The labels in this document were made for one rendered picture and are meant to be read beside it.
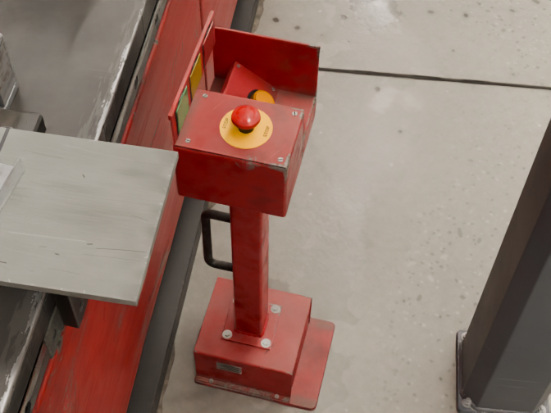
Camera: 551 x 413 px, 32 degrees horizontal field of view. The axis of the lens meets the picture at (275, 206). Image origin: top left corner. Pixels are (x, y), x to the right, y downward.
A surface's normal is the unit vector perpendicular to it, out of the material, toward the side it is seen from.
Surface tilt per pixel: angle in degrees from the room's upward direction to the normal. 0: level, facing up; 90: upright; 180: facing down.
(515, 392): 90
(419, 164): 0
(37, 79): 0
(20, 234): 0
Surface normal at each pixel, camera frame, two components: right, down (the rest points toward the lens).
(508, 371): -0.10, 0.82
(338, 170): 0.01, -0.57
